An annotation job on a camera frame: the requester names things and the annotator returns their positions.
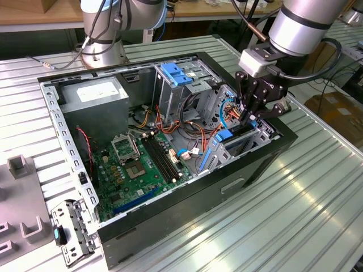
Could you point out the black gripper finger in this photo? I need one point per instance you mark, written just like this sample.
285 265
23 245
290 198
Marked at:
269 110
245 93

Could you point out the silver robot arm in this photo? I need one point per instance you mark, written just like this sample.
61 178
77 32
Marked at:
300 25

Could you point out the metal disk bay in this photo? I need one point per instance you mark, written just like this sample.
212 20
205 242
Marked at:
219 157

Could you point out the large cardboard box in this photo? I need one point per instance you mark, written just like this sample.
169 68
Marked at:
337 113

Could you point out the blue drive carrier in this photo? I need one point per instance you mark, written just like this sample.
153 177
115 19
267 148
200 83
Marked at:
173 73

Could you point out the metal drive cage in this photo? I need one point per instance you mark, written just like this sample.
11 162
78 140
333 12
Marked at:
167 96

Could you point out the metal slat side table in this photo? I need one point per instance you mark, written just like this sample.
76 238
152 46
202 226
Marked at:
351 37

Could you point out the black RAM slot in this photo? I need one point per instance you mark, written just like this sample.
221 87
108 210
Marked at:
156 160
160 159
164 156
168 155

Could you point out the CPU socket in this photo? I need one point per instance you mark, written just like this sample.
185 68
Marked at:
135 170

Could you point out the green motherboard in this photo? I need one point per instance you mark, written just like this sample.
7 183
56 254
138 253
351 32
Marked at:
133 192

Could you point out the black open PC case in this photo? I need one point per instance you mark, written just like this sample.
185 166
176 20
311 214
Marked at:
170 226

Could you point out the blue expansion slot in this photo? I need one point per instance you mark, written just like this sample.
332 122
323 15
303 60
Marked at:
136 201

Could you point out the grey power supply unit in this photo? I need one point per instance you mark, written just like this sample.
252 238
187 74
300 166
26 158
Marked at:
93 119

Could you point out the black case fan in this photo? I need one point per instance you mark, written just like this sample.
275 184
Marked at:
85 158

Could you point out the small cardboard box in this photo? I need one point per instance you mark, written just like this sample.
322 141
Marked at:
56 5

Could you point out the wooden desk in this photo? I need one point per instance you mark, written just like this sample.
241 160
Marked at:
34 15

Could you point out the black retainer latch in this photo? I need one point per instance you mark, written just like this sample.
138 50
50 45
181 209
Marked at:
61 236

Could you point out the grey parts rack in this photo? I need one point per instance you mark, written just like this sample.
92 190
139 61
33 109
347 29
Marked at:
22 204

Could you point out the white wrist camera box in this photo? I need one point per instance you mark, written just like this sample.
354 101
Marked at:
255 63

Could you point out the black case switch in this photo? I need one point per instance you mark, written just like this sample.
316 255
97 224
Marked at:
82 178

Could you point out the metal expansion bracket retainer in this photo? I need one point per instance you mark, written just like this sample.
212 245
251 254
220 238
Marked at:
75 218

